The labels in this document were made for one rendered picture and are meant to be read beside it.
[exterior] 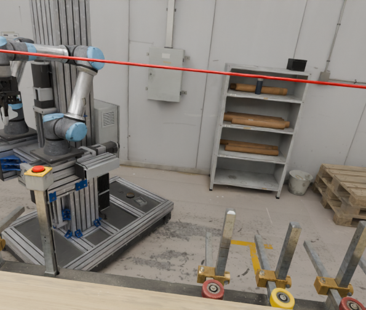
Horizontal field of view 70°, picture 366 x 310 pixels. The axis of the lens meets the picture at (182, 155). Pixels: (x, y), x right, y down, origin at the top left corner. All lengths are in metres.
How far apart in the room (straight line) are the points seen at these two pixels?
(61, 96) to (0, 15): 2.54
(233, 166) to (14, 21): 3.36
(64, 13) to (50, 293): 1.46
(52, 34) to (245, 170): 2.89
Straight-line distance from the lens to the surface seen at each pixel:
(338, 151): 4.10
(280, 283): 1.27
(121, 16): 3.60
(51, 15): 1.85
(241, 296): 1.35
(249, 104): 3.54
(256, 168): 3.85
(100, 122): 2.02
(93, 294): 1.05
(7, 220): 1.57
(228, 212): 1.02
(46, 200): 1.18
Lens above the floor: 1.70
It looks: 23 degrees down
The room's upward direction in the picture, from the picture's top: 6 degrees clockwise
